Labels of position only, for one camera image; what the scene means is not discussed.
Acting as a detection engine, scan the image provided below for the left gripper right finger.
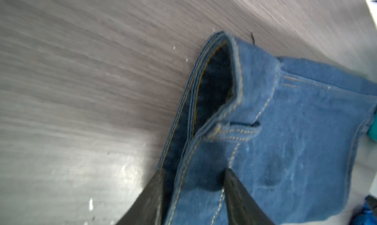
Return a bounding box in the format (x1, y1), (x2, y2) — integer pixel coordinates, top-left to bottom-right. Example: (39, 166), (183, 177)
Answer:
(223, 169), (274, 225)

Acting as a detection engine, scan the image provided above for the bright blue cloth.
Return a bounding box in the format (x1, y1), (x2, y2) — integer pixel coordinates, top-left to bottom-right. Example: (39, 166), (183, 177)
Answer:
(350, 196), (377, 225)

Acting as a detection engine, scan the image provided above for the teal plastic basket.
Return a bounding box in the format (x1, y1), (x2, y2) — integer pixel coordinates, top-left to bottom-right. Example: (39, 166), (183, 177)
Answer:
(368, 114), (377, 142)

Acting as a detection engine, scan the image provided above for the dark blue denim skirt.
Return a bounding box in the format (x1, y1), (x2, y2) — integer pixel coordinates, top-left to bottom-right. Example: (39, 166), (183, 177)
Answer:
(159, 31), (377, 225)

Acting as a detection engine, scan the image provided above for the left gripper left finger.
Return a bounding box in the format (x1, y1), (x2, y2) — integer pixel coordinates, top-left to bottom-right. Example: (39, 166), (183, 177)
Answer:
(116, 169), (165, 225)

